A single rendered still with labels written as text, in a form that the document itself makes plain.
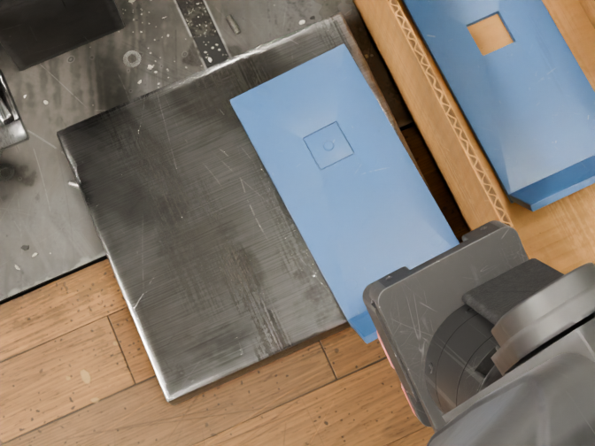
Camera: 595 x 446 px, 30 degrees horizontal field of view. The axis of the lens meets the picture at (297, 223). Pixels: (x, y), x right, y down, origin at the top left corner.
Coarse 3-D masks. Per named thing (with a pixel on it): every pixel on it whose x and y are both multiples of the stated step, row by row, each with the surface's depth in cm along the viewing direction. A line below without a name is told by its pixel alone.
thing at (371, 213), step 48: (336, 48) 60; (240, 96) 60; (288, 96) 60; (336, 96) 60; (288, 144) 59; (384, 144) 59; (288, 192) 58; (336, 192) 58; (384, 192) 58; (336, 240) 58; (384, 240) 58; (432, 240) 58; (336, 288) 57
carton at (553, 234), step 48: (384, 0) 56; (576, 0) 63; (384, 48) 61; (480, 48) 62; (576, 48) 62; (432, 96) 55; (432, 144) 60; (480, 192) 54; (576, 192) 60; (528, 240) 59; (576, 240) 59
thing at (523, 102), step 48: (432, 0) 63; (480, 0) 63; (528, 0) 62; (432, 48) 62; (528, 48) 62; (480, 96) 61; (528, 96) 61; (576, 96) 61; (480, 144) 61; (528, 144) 60; (576, 144) 60; (528, 192) 59
